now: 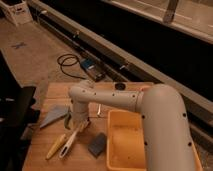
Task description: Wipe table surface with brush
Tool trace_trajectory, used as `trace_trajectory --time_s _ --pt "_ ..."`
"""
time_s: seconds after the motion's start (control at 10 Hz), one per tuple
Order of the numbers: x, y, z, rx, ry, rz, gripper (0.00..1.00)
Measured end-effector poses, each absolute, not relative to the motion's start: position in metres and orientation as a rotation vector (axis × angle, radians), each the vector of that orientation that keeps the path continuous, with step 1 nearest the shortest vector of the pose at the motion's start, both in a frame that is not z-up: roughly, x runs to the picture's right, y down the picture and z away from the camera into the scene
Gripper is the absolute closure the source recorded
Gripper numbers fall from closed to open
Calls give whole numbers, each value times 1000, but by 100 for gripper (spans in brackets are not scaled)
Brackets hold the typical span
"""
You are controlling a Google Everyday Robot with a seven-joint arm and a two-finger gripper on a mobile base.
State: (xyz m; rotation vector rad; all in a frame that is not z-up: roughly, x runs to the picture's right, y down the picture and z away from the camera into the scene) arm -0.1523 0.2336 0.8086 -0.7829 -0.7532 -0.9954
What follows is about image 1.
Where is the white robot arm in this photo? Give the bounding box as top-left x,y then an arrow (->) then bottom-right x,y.
69,80 -> 196,171

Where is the grey sponge block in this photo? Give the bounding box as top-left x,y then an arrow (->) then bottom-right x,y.
88,133 -> 107,157

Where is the white cardboard box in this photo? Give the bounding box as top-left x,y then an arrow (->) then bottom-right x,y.
0,0 -> 33,27

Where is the black cable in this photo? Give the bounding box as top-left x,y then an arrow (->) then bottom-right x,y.
56,53 -> 88,81

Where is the white handled brush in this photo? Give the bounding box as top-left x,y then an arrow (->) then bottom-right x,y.
59,120 -> 89,159

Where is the blue black device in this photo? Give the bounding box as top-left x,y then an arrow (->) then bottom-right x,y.
80,59 -> 105,82

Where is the small metal hook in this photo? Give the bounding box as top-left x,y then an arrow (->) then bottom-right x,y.
97,104 -> 102,117

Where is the yellow handled tool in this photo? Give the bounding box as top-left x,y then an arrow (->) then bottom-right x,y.
46,134 -> 66,160

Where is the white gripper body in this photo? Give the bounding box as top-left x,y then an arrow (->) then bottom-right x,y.
69,112 -> 90,131

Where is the yellow plastic bin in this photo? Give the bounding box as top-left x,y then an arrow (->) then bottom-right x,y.
106,110 -> 203,171

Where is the grey folded cloth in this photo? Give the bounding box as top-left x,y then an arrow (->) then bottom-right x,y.
40,105 -> 69,129

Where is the black chair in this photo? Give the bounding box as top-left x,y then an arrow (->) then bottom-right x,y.
0,51 -> 40,171

